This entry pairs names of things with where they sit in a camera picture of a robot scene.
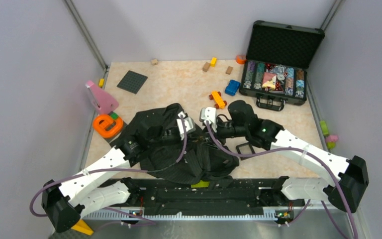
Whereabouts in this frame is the grey square baseplate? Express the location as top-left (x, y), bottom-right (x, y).
top-left (117, 70), bottom-right (148, 94)

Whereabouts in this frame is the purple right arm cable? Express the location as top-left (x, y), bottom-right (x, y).
top-left (204, 120), bottom-right (360, 239)

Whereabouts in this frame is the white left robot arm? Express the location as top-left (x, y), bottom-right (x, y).
top-left (29, 145), bottom-right (168, 233)

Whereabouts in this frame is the orange curved toy track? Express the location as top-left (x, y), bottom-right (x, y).
top-left (93, 115), bottom-right (124, 139)

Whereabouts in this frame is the orange cylinder cup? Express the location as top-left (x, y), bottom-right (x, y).
top-left (235, 55), bottom-right (246, 65)

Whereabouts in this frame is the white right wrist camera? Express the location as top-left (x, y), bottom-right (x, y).
top-left (199, 107), bottom-right (217, 125)

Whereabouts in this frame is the small wooden block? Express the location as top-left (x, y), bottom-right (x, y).
top-left (225, 66), bottom-right (233, 75)

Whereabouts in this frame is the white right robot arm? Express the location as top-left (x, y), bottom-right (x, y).
top-left (199, 100), bottom-right (369, 213)

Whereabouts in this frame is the pink toy ramp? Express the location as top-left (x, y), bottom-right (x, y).
top-left (85, 81), bottom-right (119, 115)

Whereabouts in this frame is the green flat brick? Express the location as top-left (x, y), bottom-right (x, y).
top-left (191, 180), bottom-right (210, 189)

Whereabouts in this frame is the yellow toy brick car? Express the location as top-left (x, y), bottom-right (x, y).
top-left (208, 91), bottom-right (227, 109)

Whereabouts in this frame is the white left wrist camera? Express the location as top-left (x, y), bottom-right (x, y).
top-left (177, 111), bottom-right (196, 135)

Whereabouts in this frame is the black poker chip case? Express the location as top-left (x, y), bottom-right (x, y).
top-left (239, 20), bottom-right (325, 111)

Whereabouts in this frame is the pink and green toy pile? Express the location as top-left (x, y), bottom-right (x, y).
top-left (319, 120), bottom-right (339, 149)

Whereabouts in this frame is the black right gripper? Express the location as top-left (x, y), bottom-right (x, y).
top-left (200, 118), bottom-right (248, 150)

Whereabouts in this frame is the wooden block centre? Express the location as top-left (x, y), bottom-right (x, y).
top-left (202, 62), bottom-right (210, 72)

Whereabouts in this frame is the dark pinstriped garment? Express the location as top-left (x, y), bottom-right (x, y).
top-left (110, 103), bottom-right (239, 184)

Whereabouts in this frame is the yellow cube block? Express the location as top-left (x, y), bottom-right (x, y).
top-left (209, 57), bottom-right (217, 67)

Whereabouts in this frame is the black square frame near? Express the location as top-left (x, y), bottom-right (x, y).
top-left (235, 142), bottom-right (256, 161)

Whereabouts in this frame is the blue toy brick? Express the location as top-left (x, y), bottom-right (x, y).
top-left (224, 79), bottom-right (240, 96)

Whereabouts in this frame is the yellow wedge block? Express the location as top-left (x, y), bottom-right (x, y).
top-left (71, 220), bottom-right (94, 236)

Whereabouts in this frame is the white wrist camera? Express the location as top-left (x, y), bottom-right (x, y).
top-left (199, 107), bottom-right (217, 125)
top-left (177, 111), bottom-right (196, 135)

